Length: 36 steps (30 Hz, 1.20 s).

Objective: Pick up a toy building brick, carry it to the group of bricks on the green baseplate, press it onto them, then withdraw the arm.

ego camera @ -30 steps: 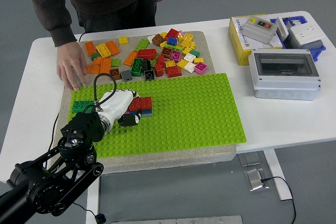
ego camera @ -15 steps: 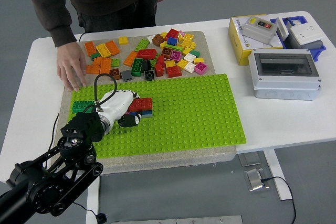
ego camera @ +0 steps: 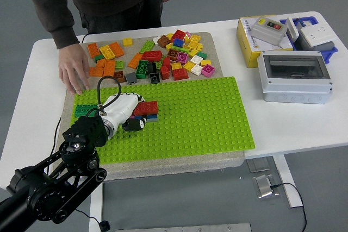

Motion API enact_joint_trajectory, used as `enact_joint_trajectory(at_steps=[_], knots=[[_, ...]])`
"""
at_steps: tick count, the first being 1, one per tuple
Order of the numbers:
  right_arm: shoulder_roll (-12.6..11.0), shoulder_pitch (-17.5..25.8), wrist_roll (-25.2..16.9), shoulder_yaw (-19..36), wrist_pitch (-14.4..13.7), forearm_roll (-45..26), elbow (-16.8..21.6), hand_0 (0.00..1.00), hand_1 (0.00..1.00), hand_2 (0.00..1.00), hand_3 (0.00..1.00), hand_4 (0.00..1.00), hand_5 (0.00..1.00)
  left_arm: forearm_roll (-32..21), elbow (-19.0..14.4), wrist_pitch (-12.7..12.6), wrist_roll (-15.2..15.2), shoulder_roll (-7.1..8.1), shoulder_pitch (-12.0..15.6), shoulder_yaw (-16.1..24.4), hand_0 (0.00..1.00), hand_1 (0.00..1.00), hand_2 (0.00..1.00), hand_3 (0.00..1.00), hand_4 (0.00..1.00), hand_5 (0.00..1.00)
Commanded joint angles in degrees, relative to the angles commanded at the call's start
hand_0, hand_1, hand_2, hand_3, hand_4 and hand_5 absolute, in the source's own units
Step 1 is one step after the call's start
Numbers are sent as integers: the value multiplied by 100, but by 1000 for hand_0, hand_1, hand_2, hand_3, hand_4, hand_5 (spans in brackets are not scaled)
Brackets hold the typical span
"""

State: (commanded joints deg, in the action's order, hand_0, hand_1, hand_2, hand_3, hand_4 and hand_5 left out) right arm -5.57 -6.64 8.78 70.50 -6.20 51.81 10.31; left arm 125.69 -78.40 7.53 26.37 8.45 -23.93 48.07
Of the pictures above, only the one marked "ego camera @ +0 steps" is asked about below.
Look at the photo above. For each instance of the person's right hand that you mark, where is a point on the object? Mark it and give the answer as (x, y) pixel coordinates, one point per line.
(73, 63)

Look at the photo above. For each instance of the small white toy brick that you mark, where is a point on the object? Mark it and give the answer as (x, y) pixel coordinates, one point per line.
(196, 59)
(155, 39)
(196, 69)

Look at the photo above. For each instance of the small grey toy brick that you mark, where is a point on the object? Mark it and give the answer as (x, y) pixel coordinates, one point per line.
(131, 77)

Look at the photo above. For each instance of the flat metal floor plate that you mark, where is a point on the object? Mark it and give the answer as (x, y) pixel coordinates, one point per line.
(258, 165)

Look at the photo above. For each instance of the small orange toy brick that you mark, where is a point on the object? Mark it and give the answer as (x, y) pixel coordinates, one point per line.
(101, 63)

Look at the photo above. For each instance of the small red toy brick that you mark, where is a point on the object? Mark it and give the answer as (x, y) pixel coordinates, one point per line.
(164, 72)
(166, 62)

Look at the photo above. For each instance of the white wall socket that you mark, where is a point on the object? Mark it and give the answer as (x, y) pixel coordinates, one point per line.
(316, 36)

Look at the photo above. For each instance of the magenta square toy brick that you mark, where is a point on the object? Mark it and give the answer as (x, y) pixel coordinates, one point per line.
(181, 57)

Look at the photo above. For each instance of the red square toy brick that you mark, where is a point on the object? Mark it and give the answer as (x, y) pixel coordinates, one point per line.
(180, 74)
(178, 34)

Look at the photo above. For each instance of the small black toy brick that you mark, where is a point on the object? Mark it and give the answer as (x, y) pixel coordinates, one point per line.
(154, 78)
(152, 66)

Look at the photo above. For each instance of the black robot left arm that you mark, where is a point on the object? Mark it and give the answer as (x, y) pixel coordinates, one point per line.
(87, 131)

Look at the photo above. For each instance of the small brown toy brick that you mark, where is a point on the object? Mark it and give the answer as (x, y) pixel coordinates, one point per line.
(119, 75)

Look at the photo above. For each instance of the white switch plate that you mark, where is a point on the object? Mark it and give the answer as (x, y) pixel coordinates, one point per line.
(291, 28)

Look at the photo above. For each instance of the yellow long toy brick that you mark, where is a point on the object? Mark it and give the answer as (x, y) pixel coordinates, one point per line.
(108, 51)

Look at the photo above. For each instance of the blue plastic bin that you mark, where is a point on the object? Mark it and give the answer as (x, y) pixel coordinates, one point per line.
(330, 52)

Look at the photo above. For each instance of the person's right forearm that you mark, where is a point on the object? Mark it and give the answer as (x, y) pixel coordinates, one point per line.
(61, 25)

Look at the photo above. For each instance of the small pink toy brick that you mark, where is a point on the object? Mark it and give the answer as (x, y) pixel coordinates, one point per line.
(188, 34)

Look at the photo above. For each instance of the grey junction box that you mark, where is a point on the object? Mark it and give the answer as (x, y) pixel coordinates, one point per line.
(326, 46)

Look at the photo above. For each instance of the lime green studded baseplate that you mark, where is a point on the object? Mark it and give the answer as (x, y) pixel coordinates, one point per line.
(195, 123)

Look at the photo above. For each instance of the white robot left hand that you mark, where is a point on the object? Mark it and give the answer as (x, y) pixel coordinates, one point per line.
(119, 107)

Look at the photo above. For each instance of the lime green flat toy brick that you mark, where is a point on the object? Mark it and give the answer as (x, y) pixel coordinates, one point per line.
(182, 49)

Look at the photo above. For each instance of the white table leg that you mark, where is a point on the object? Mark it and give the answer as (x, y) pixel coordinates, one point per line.
(95, 210)
(285, 175)

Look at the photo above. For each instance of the grey-brown foam mat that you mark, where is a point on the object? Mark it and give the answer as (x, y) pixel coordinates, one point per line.
(163, 165)

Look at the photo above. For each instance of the pink square toy brick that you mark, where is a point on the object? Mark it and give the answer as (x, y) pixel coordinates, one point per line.
(208, 70)

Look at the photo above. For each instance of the small blue toy brick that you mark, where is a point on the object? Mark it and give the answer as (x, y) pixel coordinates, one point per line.
(178, 42)

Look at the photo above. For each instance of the yellow cardboard box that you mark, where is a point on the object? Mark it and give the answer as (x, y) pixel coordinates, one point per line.
(244, 50)

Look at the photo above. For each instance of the lime green long toy brick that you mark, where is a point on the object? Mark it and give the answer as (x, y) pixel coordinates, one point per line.
(146, 46)

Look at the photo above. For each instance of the metal floor socket box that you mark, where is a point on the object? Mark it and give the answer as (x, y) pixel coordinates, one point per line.
(263, 187)

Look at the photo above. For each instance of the grey distribution enclosure clear lid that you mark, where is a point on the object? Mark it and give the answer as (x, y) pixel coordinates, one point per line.
(295, 90)

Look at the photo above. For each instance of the small lime green toy brick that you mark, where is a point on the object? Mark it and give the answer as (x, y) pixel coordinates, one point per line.
(119, 64)
(159, 63)

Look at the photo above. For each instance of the grey push-button switch box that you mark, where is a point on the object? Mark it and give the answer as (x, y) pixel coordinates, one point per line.
(267, 32)

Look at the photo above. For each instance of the red long toy brick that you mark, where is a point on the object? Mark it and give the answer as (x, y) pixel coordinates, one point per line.
(150, 56)

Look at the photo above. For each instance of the small yellow toy brick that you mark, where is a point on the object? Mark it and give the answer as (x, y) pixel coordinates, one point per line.
(193, 52)
(193, 44)
(170, 36)
(205, 62)
(189, 66)
(176, 65)
(194, 38)
(127, 41)
(169, 46)

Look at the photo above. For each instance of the dark green long toy brick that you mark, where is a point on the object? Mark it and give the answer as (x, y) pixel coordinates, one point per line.
(84, 109)

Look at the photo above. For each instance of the long metal floor plate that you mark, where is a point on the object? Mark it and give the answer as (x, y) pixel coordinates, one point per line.
(190, 228)

